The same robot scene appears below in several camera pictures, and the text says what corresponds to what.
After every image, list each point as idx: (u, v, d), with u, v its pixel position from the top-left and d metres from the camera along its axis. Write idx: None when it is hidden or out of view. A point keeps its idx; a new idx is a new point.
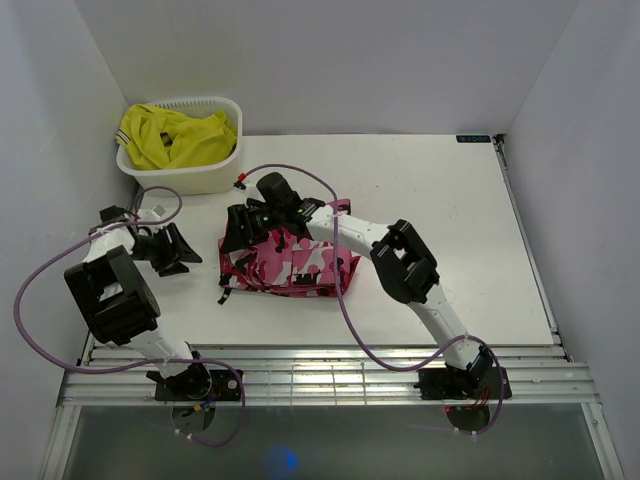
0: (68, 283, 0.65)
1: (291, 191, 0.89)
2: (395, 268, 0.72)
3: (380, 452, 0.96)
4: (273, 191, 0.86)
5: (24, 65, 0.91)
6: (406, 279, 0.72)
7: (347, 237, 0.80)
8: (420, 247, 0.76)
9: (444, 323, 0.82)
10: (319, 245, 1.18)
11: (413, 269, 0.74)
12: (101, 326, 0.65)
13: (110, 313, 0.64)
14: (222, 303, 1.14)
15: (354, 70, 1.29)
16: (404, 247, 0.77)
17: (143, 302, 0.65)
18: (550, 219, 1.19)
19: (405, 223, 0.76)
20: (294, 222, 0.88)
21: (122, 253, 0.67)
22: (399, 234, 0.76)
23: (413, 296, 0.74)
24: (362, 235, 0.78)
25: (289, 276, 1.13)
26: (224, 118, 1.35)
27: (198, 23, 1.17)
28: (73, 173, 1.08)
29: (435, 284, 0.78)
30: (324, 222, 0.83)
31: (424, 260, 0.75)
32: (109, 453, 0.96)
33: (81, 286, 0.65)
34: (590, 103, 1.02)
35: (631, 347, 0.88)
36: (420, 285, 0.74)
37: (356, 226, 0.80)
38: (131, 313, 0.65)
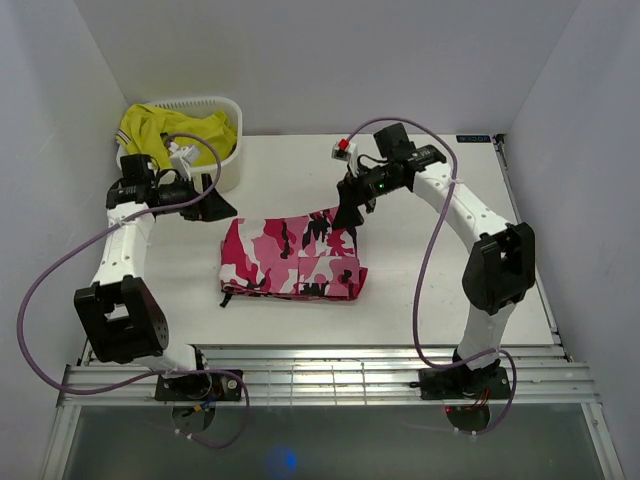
0: (76, 307, 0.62)
1: (407, 142, 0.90)
2: (493, 270, 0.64)
3: (379, 452, 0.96)
4: (387, 129, 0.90)
5: (23, 66, 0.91)
6: (496, 286, 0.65)
7: (458, 215, 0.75)
8: (528, 262, 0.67)
9: (487, 335, 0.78)
10: (326, 252, 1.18)
11: (507, 279, 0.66)
12: (109, 351, 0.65)
13: (120, 339, 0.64)
14: (224, 306, 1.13)
15: (354, 70, 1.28)
16: (510, 252, 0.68)
17: (152, 337, 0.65)
18: (551, 219, 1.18)
19: (526, 226, 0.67)
20: (401, 164, 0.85)
21: (135, 281, 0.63)
22: (512, 237, 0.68)
23: (490, 304, 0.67)
24: (473, 219, 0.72)
25: (296, 284, 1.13)
26: (224, 118, 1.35)
27: (198, 22, 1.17)
28: (73, 173, 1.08)
29: (511, 304, 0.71)
30: (437, 181, 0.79)
31: (522, 278, 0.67)
32: (109, 453, 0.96)
33: (92, 312, 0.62)
34: (591, 103, 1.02)
35: (631, 348, 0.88)
36: (503, 296, 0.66)
37: (469, 206, 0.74)
38: (138, 345, 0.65)
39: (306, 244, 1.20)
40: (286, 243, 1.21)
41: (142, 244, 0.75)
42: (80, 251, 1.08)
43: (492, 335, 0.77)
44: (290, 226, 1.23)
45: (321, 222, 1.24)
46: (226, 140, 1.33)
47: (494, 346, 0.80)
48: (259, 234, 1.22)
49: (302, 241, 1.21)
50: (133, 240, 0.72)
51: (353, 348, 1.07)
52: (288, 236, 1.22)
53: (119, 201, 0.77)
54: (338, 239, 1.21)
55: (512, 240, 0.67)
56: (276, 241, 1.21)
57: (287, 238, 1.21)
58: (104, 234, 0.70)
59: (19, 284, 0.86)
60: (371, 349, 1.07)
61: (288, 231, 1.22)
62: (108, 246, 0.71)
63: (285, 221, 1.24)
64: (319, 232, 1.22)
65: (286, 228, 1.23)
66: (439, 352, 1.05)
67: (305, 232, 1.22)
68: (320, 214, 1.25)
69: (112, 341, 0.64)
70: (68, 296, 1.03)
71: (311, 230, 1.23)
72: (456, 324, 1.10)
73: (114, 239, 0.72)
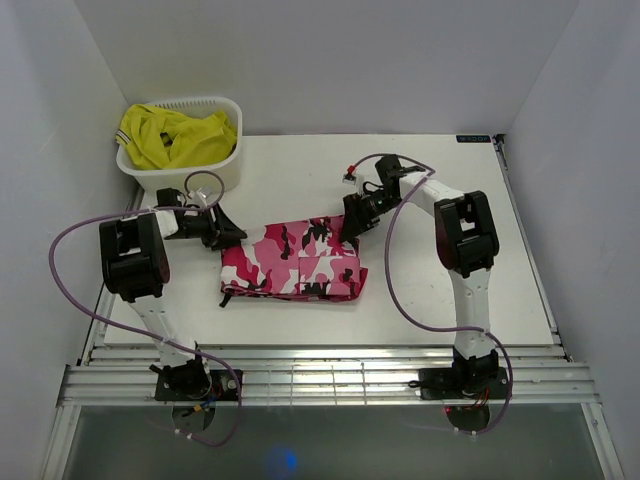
0: (99, 232, 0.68)
1: (399, 165, 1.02)
2: (453, 224, 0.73)
3: (379, 452, 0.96)
4: (382, 159, 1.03)
5: (23, 66, 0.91)
6: (458, 242, 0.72)
7: (425, 195, 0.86)
8: (487, 223, 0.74)
9: (469, 307, 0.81)
10: (326, 252, 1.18)
11: (469, 239, 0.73)
12: (113, 278, 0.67)
13: (123, 266, 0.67)
14: (223, 306, 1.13)
15: (354, 70, 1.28)
16: (472, 220, 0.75)
17: (154, 266, 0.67)
18: (551, 219, 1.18)
19: (478, 192, 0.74)
20: (391, 180, 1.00)
21: (153, 215, 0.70)
22: (472, 205, 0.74)
23: (458, 264, 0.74)
24: (435, 193, 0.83)
25: (297, 284, 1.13)
26: (224, 118, 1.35)
27: (198, 22, 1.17)
28: (73, 173, 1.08)
29: (484, 268, 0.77)
30: (413, 179, 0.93)
31: (484, 237, 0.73)
32: (108, 453, 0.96)
33: (108, 239, 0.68)
34: (591, 102, 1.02)
35: (631, 347, 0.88)
36: (470, 255, 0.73)
37: (435, 187, 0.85)
38: (140, 274, 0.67)
39: (306, 244, 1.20)
40: (286, 243, 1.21)
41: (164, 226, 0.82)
42: (80, 250, 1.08)
43: (475, 308, 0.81)
44: (290, 228, 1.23)
45: (321, 225, 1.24)
46: (226, 140, 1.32)
47: (480, 325, 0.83)
48: (259, 238, 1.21)
49: (302, 241, 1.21)
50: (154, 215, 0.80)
51: (353, 348, 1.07)
52: (287, 238, 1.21)
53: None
54: (338, 240, 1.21)
55: (470, 208, 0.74)
56: (275, 242, 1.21)
57: (287, 240, 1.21)
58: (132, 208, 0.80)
59: (19, 284, 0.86)
60: (371, 349, 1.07)
61: (288, 233, 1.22)
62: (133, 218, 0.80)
63: (285, 224, 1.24)
64: (319, 233, 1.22)
65: (286, 230, 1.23)
66: (438, 353, 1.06)
67: (305, 233, 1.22)
68: (321, 221, 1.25)
69: (117, 267, 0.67)
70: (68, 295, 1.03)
71: (312, 231, 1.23)
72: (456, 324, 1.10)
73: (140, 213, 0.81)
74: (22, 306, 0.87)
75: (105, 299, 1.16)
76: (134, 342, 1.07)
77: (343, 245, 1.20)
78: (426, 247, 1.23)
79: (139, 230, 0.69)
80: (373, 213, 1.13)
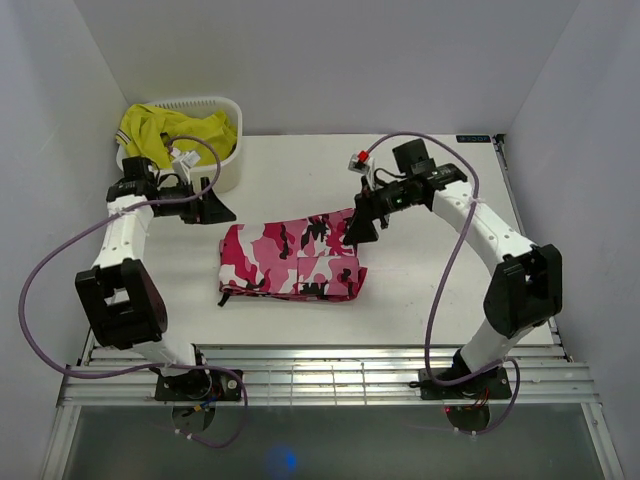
0: (77, 289, 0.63)
1: (425, 157, 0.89)
2: (520, 291, 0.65)
3: (379, 452, 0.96)
4: (406, 146, 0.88)
5: (23, 66, 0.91)
6: (519, 312, 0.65)
7: (480, 234, 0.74)
8: (555, 286, 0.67)
9: (493, 347, 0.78)
10: (325, 252, 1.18)
11: (530, 305, 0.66)
12: (105, 333, 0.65)
13: (119, 321, 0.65)
14: (222, 306, 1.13)
15: (354, 70, 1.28)
16: (531, 275, 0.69)
17: (151, 317, 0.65)
18: (551, 219, 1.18)
19: (552, 248, 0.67)
20: (419, 182, 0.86)
21: (136, 262, 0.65)
22: (537, 258, 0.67)
23: (513, 331, 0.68)
24: (495, 239, 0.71)
25: (295, 283, 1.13)
26: (224, 118, 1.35)
27: (198, 22, 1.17)
28: (73, 173, 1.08)
29: (534, 327, 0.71)
30: (459, 201, 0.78)
31: (549, 303, 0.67)
32: (108, 454, 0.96)
33: (91, 294, 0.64)
34: (591, 102, 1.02)
35: (632, 348, 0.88)
36: (528, 322, 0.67)
37: (492, 227, 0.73)
38: (136, 326, 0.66)
39: (305, 244, 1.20)
40: (285, 243, 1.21)
41: (140, 234, 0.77)
42: (79, 251, 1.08)
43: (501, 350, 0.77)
44: (289, 228, 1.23)
45: (321, 224, 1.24)
46: (226, 140, 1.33)
47: (500, 357, 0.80)
48: (257, 237, 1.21)
49: (301, 242, 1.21)
50: (131, 229, 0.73)
51: (353, 348, 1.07)
52: (286, 238, 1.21)
53: (118, 195, 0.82)
54: (336, 239, 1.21)
55: (536, 263, 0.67)
56: (274, 242, 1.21)
57: (286, 239, 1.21)
58: (105, 222, 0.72)
59: (19, 283, 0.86)
60: (372, 349, 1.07)
61: (287, 233, 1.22)
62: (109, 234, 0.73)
63: (285, 223, 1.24)
64: (318, 233, 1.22)
65: (285, 229, 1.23)
66: (438, 352, 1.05)
67: (304, 233, 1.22)
68: (320, 219, 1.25)
69: (109, 322, 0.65)
70: (67, 296, 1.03)
71: (310, 231, 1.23)
72: (454, 324, 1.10)
73: (115, 227, 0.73)
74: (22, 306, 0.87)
75: None
76: None
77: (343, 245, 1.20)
78: (426, 247, 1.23)
79: (125, 282, 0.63)
80: (387, 210, 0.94)
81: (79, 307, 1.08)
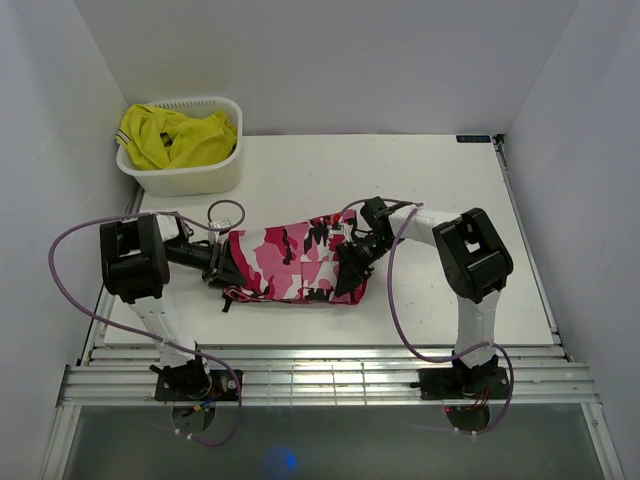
0: (100, 234, 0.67)
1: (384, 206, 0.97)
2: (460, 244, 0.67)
3: (379, 451, 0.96)
4: (369, 203, 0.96)
5: (23, 66, 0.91)
6: (466, 264, 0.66)
7: (420, 223, 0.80)
8: (495, 239, 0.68)
9: (479, 325, 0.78)
10: (329, 257, 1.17)
11: (478, 257, 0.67)
12: (113, 279, 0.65)
13: (123, 267, 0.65)
14: (225, 310, 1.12)
15: (354, 71, 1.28)
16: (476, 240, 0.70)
17: (154, 266, 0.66)
18: (550, 219, 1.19)
19: (476, 209, 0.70)
20: (380, 219, 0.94)
21: (153, 217, 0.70)
22: (472, 224, 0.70)
23: (472, 288, 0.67)
24: (431, 221, 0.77)
25: (301, 290, 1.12)
26: (224, 118, 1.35)
27: (198, 22, 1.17)
28: (73, 173, 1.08)
29: (497, 289, 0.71)
30: (404, 212, 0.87)
31: (495, 254, 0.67)
32: (109, 454, 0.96)
33: (108, 240, 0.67)
34: (591, 103, 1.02)
35: (631, 348, 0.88)
36: (485, 277, 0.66)
37: (431, 214, 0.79)
38: (140, 275, 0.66)
39: (308, 250, 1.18)
40: (288, 249, 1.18)
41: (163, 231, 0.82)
42: (80, 251, 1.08)
43: (483, 325, 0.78)
44: (291, 232, 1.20)
45: (322, 226, 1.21)
46: (226, 140, 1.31)
47: (487, 338, 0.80)
48: (259, 243, 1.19)
49: (304, 247, 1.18)
50: None
51: (353, 348, 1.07)
52: (288, 243, 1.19)
53: None
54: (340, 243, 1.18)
55: (473, 228, 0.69)
56: (277, 247, 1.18)
57: (288, 245, 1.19)
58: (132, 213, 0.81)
59: (19, 283, 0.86)
60: (372, 349, 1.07)
61: (288, 237, 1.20)
62: None
63: (285, 228, 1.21)
64: (320, 237, 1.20)
65: (286, 234, 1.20)
66: (437, 352, 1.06)
67: (306, 236, 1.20)
68: (321, 221, 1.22)
69: (116, 268, 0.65)
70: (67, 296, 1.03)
71: (312, 234, 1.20)
72: (454, 325, 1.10)
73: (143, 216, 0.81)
74: (22, 306, 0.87)
75: (105, 299, 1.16)
76: (134, 341, 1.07)
77: None
78: (426, 247, 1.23)
79: (140, 231, 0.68)
80: (368, 258, 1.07)
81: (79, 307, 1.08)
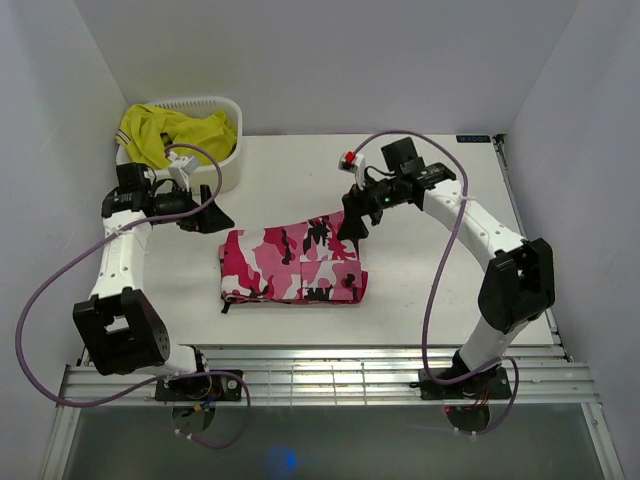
0: (76, 322, 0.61)
1: (415, 157, 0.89)
2: (511, 288, 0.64)
3: (379, 451, 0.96)
4: (396, 145, 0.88)
5: (23, 66, 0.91)
6: (512, 306, 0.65)
7: (470, 231, 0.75)
8: (547, 280, 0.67)
9: (494, 348, 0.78)
10: (328, 256, 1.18)
11: (526, 298, 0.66)
12: (108, 366, 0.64)
13: (117, 356, 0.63)
14: (225, 312, 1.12)
15: (354, 71, 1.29)
16: (524, 268, 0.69)
17: (148, 350, 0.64)
18: (550, 219, 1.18)
19: (542, 242, 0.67)
20: (408, 180, 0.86)
21: (134, 292, 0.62)
22: (528, 252, 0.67)
23: (508, 325, 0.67)
24: (486, 236, 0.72)
25: (300, 289, 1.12)
26: (224, 118, 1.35)
27: (198, 22, 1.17)
28: (73, 172, 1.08)
29: (527, 324, 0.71)
30: (448, 199, 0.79)
31: (543, 296, 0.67)
32: (108, 454, 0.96)
33: (90, 326, 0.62)
34: (591, 102, 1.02)
35: (631, 347, 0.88)
36: (522, 318, 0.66)
37: (482, 223, 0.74)
38: (136, 359, 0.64)
39: (307, 250, 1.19)
40: (287, 249, 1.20)
41: (139, 254, 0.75)
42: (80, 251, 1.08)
43: (499, 346, 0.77)
44: (290, 233, 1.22)
45: (321, 226, 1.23)
46: (226, 140, 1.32)
47: (498, 356, 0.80)
48: (259, 242, 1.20)
49: (302, 247, 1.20)
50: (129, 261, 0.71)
51: (353, 348, 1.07)
52: (288, 243, 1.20)
53: (114, 210, 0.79)
54: (338, 243, 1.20)
55: (528, 256, 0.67)
56: (276, 247, 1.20)
57: (288, 245, 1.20)
58: (101, 244, 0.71)
59: (19, 283, 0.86)
60: (372, 349, 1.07)
61: (288, 238, 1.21)
62: (106, 256, 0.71)
63: (285, 228, 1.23)
64: (319, 236, 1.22)
65: (285, 234, 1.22)
66: (437, 352, 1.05)
67: (305, 236, 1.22)
68: (320, 221, 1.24)
69: (109, 357, 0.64)
70: (66, 296, 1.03)
71: (312, 234, 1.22)
72: (453, 325, 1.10)
73: (112, 248, 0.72)
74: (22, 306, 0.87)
75: None
76: None
77: (345, 249, 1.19)
78: (426, 247, 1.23)
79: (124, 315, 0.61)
80: (376, 207, 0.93)
81: None
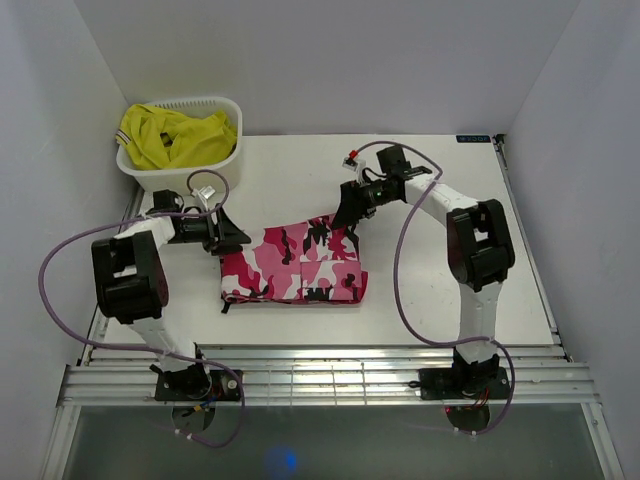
0: (92, 252, 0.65)
1: (404, 160, 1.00)
2: (468, 239, 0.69)
3: (379, 451, 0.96)
4: (386, 153, 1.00)
5: (23, 66, 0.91)
6: (472, 256, 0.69)
7: (436, 201, 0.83)
8: (504, 235, 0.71)
9: (478, 319, 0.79)
10: (328, 256, 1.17)
11: (484, 253, 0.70)
12: (111, 303, 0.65)
13: (122, 291, 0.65)
14: (225, 313, 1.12)
15: (354, 71, 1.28)
16: (485, 229, 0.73)
17: (153, 288, 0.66)
18: (550, 219, 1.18)
19: (493, 201, 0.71)
20: (395, 179, 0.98)
21: (148, 233, 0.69)
22: (486, 214, 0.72)
23: (473, 278, 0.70)
24: (447, 202, 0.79)
25: (300, 290, 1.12)
26: (224, 118, 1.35)
27: (198, 22, 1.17)
28: (73, 172, 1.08)
29: (497, 282, 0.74)
30: (422, 184, 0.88)
31: (500, 249, 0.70)
32: (109, 454, 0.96)
33: (103, 259, 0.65)
34: (591, 102, 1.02)
35: (631, 347, 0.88)
36: (486, 270, 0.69)
37: (447, 194, 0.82)
38: (140, 297, 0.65)
39: (307, 249, 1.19)
40: (287, 249, 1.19)
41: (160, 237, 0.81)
42: (80, 251, 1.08)
43: (484, 318, 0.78)
44: (290, 232, 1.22)
45: (321, 227, 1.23)
46: (226, 140, 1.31)
47: (487, 334, 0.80)
48: (259, 243, 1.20)
49: (303, 246, 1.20)
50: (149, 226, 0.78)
51: (353, 348, 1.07)
52: (288, 242, 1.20)
53: None
54: (338, 243, 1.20)
55: (485, 216, 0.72)
56: (276, 247, 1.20)
57: (288, 245, 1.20)
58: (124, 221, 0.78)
59: (19, 283, 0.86)
60: (372, 349, 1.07)
61: (288, 238, 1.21)
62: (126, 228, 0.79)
63: (285, 228, 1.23)
64: (319, 236, 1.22)
65: (285, 234, 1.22)
66: (438, 352, 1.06)
67: (306, 236, 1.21)
68: (320, 221, 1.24)
69: (114, 291, 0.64)
70: (66, 296, 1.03)
71: (312, 234, 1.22)
72: (453, 325, 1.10)
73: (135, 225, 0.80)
74: (22, 306, 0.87)
75: None
76: (134, 341, 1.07)
77: (345, 249, 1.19)
78: (426, 246, 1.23)
79: (135, 250, 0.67)
80: (370, 202, 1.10)
81: (79, 307, 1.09)
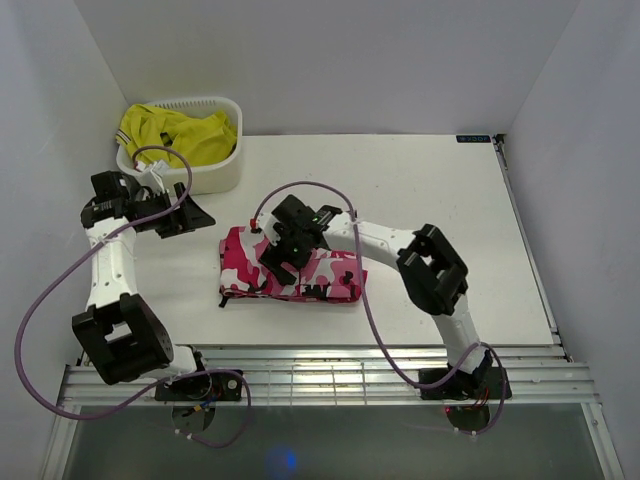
0: (75, 333, 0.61)
1: (302, 207, 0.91)
2: (424, 273, 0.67)
3: (379, 451, 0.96)
4: (284, 208, 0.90)
5: (24, 66, 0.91)
6: (436, 289, 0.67)
7: (370, 247, 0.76)
8: (450, 253, 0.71)
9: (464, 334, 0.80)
10: (326, 253, 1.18)
11: (442, 278, 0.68)
12: (112, 372, 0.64)
13: (124, 359, 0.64)
14: (222, 306, 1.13)
15: (354, 71, 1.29)
16: (432, 254, 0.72)
17: (156, 349, 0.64)
18: (550, 219, 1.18)
19: (432, 227, 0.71)
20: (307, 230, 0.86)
21: (133, 297, 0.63)
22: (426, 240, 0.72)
23: (443, 306, 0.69)
24: (385, 243, 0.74)
25: (297, 286, 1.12)
26: (224, 118, 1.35)
27: (198, 22, 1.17)
28: (73, 172, 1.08)
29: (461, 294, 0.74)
30: (344, 230, 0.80)
31: (453, 267, 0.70)
32: (108, 454, 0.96)
33: (90, 336, 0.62)
34: (590, 102, 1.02)
35: (631, 347, 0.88)
36: (450, 295, 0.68)
37: (378, 234, 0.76)
38: (143, 358, 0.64)
39: None
40: None
41: (129, 260, 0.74)
42: (79, 251, 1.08)
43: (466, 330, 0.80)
44: None
45: None
46: (226, 140, 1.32)
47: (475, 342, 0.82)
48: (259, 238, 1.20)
49: None
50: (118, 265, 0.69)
51: (353, 348, 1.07)
52: None
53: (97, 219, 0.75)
54: None
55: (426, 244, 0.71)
56: None
57: None
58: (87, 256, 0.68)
59: (19, 282, 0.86)
60: (371, 349, 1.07)
61: None
62: (94, 266, 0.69)
63: None
64: None
65: None
66: (437, 353, 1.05)
67: None
68: None
69: (112, 362, 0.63)
70: (65, 296, 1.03)
71: None
72: None
73: (101, 257, 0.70)
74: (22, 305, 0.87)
75: None
76: None
77: None
78: None
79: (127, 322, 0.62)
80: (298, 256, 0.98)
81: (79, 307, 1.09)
